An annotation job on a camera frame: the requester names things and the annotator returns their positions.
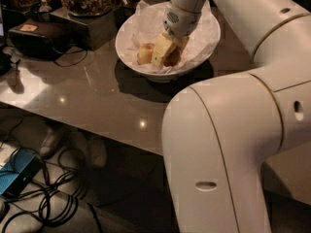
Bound dark square jar stand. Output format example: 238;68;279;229
50;7;118;50

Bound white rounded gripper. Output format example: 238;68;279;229
152;2;203;67

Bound white ceramic bowl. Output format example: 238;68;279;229
115;0;222;83

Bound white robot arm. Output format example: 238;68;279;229
161;0;311;233

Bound small dark snack container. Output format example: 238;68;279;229
111;0;140;28

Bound yellow-red apple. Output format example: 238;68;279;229
137;43;155;65
163;48;181;67

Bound left white shoe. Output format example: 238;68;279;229
39;126;64;158

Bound black coiled floor cable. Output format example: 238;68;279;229
0;115;105;233

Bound right white shoe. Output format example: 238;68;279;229
89;136;108;169

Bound black box device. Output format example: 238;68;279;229
9;19;72;60

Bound white crumpled paper liner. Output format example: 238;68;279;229
124;0;215;76

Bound metal scoop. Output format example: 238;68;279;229
39;0;52;13

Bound black cable on table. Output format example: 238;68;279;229
52;46;89;68

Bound white shoe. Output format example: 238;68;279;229
89;136;108;169
39;126;64;158

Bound blue box on floor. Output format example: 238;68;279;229
0;149;42;198

